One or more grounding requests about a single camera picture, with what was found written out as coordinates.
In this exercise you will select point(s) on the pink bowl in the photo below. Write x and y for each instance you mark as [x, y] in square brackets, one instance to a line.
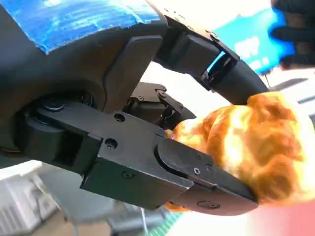
[270, 221]

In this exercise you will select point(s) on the bare black left hand, blue tape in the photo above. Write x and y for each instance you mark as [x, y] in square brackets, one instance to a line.
[73, 86]

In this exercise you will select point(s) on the rectangular toy bread loaf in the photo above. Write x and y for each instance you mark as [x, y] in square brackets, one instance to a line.
[258, 142]

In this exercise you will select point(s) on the green cutting mat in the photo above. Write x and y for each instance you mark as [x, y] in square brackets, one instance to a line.
[162, 226]

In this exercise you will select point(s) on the white cabinet on casters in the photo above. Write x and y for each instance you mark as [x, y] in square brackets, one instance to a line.
[22, 209]

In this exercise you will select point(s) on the blue screen with white text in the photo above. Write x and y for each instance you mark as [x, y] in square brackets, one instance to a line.
[248, 49]

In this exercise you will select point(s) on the black knitted gloved right hand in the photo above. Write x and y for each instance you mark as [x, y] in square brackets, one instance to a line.
[302, 41]

